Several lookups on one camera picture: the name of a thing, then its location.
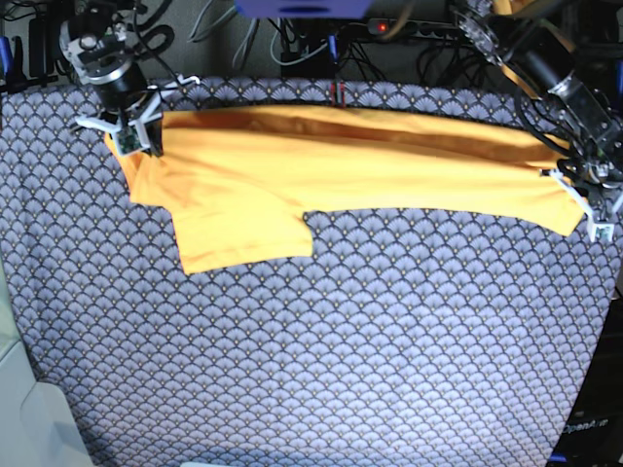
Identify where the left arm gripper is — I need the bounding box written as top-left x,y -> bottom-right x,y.
540,140 -> 622,242

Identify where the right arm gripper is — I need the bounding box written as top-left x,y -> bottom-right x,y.
75,72 -> 200,157

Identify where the yellow T-shirt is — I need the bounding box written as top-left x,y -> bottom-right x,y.
118,106 -> 583,274

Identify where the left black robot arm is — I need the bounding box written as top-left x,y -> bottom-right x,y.
451,1 -> 622,241

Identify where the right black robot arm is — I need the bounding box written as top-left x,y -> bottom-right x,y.
58,1 -> 201,157

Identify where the blue box overhead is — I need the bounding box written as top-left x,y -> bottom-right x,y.
235,0 -> 372,18

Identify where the black OpenArm case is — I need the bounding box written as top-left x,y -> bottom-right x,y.
548,299 -> 622,466

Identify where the blue fan-patterned table cloth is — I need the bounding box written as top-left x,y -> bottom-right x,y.
1,86 -> 622,466

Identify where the red table clamp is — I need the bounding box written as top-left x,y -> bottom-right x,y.
330,80 -> 346,108

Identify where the black power strip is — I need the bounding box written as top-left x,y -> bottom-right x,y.
365,18 -> 463,41

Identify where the white plastic bin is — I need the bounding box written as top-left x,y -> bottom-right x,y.
0,271 -> 93,467

